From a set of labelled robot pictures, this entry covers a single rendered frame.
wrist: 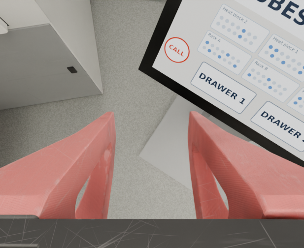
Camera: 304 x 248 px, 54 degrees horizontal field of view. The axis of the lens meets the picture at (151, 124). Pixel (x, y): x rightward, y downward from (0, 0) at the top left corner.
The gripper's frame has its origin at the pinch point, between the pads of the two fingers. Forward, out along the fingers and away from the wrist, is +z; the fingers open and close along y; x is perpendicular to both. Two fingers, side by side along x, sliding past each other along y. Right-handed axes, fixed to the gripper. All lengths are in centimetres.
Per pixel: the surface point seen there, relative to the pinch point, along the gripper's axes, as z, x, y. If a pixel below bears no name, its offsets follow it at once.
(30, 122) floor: 109, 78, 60
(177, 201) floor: 83, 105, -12
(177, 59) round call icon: 33.4, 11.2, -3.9
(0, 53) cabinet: 66, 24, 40
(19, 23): 57, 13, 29
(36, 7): 54, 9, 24
